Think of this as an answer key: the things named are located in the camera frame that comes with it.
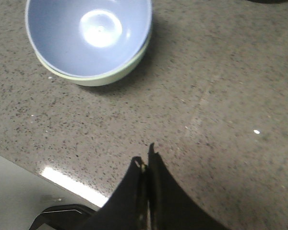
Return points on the green bowl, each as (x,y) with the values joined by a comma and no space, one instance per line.
(106,78)

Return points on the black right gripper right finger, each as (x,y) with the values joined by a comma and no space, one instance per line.
(170,207)

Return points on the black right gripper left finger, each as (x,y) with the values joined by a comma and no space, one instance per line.
(127,207)

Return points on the black base object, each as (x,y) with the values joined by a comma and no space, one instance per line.
(64,217)

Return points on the blue bowl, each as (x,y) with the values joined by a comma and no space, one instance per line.
(86,38)

